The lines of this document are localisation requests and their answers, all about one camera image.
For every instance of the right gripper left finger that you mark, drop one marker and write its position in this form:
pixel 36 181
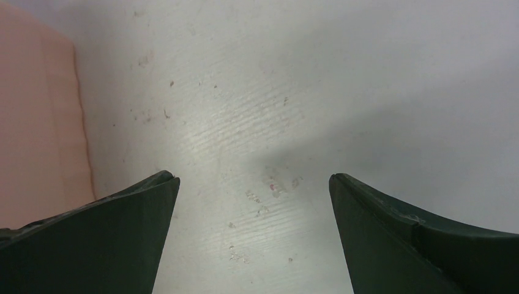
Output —
pixel 111 245

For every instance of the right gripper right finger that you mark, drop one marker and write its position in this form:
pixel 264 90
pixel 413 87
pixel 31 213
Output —
pixel 391 246

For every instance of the pink plastic bin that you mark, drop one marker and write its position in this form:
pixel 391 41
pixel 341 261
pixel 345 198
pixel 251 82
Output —
pixel 45 167

